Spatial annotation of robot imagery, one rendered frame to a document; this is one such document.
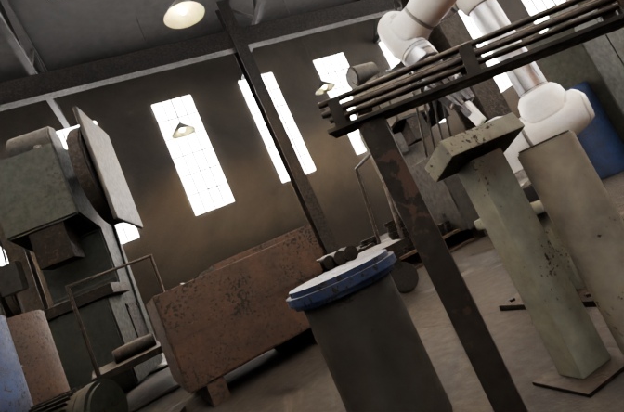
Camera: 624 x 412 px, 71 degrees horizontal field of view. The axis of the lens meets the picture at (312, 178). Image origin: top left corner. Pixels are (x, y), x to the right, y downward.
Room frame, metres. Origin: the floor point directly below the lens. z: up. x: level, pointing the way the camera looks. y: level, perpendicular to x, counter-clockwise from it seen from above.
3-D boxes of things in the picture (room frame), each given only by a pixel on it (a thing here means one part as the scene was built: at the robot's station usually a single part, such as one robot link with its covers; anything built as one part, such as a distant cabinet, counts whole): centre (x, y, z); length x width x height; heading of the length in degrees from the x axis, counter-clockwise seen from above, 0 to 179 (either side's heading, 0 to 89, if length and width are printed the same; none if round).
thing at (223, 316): (2.74, 0.75, 0.33); 0.93 x 0.73 x 0.66; 118
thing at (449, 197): (4.40, -1.45, 0.43); 1.23 x 0.93 x 0.87; 109
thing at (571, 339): (1.09, -0.40, 0.31); 0.24 x 0.16 x 0.62; 111
